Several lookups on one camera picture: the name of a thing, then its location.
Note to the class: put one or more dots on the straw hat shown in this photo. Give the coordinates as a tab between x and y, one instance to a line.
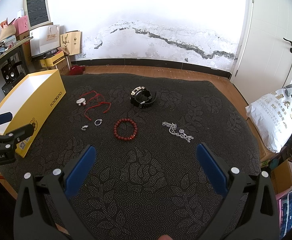
6	32

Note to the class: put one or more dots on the black door handle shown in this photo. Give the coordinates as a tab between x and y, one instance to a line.
289	41

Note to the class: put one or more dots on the black speaker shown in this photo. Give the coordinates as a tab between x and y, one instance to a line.
9	72

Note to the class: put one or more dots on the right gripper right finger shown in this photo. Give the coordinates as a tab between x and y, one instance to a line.
259	218

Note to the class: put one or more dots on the white printed plastic bag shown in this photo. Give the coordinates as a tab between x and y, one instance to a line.
271	114

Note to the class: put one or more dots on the red cloth on floor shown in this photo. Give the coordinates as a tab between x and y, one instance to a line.
77	70

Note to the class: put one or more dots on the yellow white cardboard box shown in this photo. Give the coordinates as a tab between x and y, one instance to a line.
30	102

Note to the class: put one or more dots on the curved desk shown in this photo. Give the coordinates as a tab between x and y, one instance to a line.
17	49

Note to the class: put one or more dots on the dark floral patterned mat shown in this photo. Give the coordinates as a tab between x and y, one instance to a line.
146	181

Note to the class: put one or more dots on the white door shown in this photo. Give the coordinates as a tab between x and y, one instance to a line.
265	63

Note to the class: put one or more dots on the framed black board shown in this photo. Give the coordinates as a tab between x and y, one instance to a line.
37	12

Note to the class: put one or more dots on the brown cardboard box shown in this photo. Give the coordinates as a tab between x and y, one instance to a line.
23	36

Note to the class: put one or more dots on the white paper shopping bag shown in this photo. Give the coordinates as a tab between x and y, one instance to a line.
44	38

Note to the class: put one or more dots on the red string necklace silver pendant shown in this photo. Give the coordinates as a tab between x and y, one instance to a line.
91	100

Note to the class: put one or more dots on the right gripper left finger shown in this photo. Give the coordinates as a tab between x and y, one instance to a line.
33	219

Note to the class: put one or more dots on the pink box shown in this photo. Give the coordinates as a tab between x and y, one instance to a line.
21	25

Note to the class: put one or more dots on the yellow box on stack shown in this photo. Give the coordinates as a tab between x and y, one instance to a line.
53	60

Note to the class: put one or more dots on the black wristwatch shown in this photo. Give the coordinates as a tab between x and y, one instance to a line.
141	97

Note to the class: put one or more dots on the brown kraft paper bag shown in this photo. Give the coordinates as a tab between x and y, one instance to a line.
70	42

